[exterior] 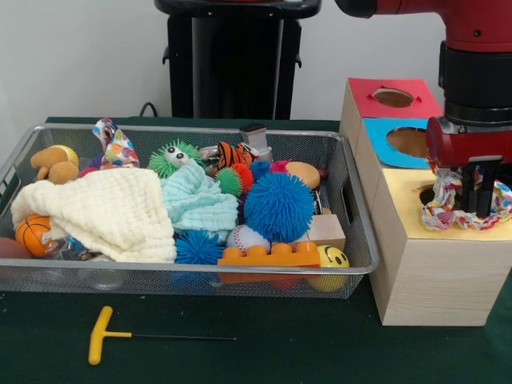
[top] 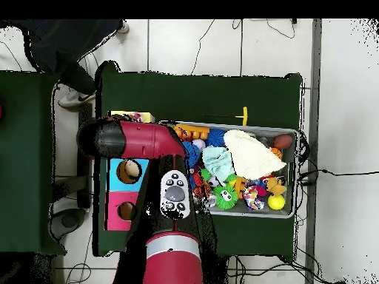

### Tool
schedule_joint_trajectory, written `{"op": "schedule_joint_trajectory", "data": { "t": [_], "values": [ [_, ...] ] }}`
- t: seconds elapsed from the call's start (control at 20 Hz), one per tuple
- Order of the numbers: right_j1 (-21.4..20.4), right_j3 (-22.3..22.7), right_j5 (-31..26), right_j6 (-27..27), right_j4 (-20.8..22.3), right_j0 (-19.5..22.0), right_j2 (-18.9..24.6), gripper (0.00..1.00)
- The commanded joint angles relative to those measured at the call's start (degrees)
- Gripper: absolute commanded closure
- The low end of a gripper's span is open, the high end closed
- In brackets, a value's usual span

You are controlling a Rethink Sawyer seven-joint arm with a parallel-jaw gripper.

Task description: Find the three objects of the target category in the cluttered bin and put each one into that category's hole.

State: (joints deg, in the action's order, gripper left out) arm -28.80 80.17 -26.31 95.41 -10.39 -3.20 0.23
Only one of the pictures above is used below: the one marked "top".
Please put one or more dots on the multicolour print cloth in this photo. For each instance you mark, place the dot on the multicolour print cloth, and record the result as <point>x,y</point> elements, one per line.
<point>136,117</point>

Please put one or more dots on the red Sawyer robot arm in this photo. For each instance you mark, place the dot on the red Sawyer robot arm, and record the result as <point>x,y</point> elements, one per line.
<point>139,142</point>

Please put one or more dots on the wooden box with three holes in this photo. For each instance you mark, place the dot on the wooden box with three holes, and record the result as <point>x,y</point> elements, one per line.
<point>114,180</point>

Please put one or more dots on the shallow silver mesh bin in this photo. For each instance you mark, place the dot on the shallow silver mesh bin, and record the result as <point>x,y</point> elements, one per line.
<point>290,183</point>

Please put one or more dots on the large blue spiky ball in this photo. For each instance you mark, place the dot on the large blue spiky ball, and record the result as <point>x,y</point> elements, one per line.
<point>193,153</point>

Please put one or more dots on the white baseball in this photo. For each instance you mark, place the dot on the white baseball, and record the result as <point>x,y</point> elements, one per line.
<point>199,144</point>

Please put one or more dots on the orange toy building brick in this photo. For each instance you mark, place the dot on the orange toy building brick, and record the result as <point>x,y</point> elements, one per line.
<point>195,130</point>

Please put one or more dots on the light blue waffle cloth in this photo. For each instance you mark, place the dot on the light blue waffle cloth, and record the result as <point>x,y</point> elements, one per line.
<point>217,162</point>

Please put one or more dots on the small blue spiky ball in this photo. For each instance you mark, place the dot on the small blue spiky ball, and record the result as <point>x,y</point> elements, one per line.
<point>215,137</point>

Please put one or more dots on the green spiky ball with eyes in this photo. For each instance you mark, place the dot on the green spiky ball with eyes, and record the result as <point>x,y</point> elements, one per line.
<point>226,196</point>

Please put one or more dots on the cream waffle cloth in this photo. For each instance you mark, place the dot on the cream waffle cloth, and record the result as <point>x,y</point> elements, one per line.
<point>251,156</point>

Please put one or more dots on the dark green table cloth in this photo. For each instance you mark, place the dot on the dark green table cloth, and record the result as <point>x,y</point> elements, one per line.
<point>192,94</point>
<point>26,192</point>

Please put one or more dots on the brown plush toy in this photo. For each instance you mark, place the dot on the brown plush toy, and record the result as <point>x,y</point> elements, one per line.
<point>275,185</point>

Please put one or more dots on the black panel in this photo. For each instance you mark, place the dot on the black panel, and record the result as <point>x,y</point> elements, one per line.
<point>84,183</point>

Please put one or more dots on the dark rounded stand base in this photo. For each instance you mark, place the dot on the dark rounded stand base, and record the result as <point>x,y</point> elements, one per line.
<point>69,220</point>

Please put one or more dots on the person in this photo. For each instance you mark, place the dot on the person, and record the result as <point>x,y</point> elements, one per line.
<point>59,44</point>

